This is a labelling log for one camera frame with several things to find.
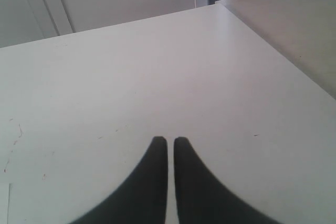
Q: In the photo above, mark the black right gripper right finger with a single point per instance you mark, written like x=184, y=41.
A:
x=201, y=197

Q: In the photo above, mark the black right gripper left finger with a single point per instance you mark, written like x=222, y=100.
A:
x=142, y=197

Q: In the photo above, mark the white paper sheet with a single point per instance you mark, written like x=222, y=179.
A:
x=4, y=203

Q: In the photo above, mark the beige side table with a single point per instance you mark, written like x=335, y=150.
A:
x=301, y=30

